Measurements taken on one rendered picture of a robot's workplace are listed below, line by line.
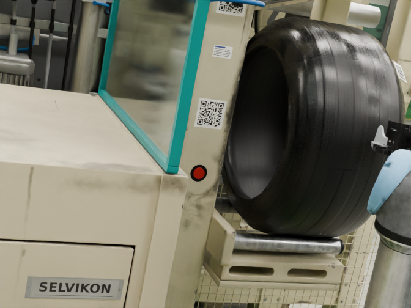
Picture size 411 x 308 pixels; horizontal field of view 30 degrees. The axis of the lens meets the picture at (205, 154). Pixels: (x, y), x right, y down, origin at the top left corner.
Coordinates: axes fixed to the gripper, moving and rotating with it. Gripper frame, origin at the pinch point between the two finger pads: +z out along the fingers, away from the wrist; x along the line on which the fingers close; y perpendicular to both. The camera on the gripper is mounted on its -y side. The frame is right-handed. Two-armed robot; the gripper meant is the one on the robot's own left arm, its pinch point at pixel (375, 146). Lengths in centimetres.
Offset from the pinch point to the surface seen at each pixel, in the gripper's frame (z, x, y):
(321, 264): 17.7, -1.2, -35.4
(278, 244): 19.3, 11.7, -30.9
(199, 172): 24.5, 35.1, -14.4
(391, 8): 892, -571, 123
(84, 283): -47, 78, -21
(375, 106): 3.6, -0.2, 9.3
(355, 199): 5.2, -0.3, -14.5
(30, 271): -47, 86, -19
